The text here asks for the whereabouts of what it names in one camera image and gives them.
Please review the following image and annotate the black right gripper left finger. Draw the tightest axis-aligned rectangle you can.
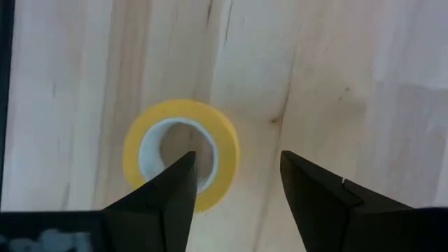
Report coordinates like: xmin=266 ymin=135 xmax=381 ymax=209
xmin=101 ymin=150 xmax=199 ymax=252

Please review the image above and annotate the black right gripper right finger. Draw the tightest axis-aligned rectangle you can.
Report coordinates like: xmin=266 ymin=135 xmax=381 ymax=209
xmin=280 ymin=150 xmax=418 ymax=252

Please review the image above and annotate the yellow tape roll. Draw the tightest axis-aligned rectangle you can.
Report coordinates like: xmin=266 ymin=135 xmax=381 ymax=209
xmin=122 ymin=99 xmax=242 ymax=214

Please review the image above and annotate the black aluminium table frame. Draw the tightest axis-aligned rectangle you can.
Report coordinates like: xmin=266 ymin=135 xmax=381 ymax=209
xmin=0 ymin=0 xmax=15 ymax=211

